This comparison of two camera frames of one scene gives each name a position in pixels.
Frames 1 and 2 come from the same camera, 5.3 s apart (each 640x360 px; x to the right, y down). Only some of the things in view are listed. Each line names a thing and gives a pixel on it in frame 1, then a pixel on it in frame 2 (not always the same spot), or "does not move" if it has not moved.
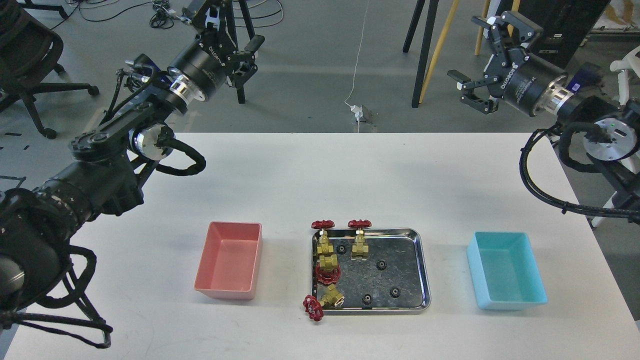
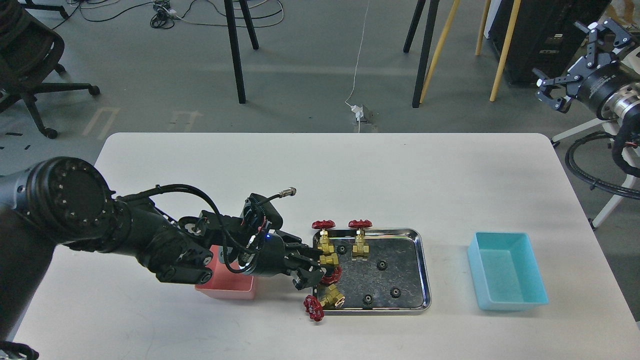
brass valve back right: [360, 248] does not move
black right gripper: [524, 81] to [593, 89]
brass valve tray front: [314, 307] does not move
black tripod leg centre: [432, 13] does not move
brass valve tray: [328, 272] does not move
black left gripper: [204, 64] to [275, 254]
